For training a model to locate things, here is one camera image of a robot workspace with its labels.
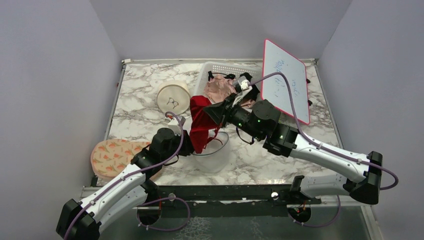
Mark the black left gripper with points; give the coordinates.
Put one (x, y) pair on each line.
(188, 147)

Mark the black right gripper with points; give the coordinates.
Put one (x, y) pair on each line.
(221, 111)

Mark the red satin bra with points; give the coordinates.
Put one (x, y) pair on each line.
(203, 128)

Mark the peach lace bra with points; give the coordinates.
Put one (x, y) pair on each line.
(219, 88)

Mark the white mesh laundry bag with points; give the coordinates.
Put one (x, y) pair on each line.
(216, 154)

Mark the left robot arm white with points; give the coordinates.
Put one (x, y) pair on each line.
(87, 218)

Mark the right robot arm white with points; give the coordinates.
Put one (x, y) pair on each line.
(357, 175)

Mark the white plastic laundry basket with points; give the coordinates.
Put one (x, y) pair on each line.
(230, 71)

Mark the beige round laundry bag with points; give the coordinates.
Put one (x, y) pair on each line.
(173, 96)

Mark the floral flat laundry bag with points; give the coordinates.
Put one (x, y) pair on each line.
(110, 157)

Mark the peach satin garment in basket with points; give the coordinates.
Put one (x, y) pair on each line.
(247, 104)

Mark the black garment in basket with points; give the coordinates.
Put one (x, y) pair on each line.
(254, 92)

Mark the pink-framed whiteboard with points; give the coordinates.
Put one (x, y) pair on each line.
(285, 93)

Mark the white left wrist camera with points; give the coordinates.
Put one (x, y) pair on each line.
(175, 125)

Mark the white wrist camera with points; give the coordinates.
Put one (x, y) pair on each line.
(242, 88)
(175, 125)

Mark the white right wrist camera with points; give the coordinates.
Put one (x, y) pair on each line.
(242, 88)

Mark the black mounting rail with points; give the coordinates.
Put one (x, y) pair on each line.
(216, 201)

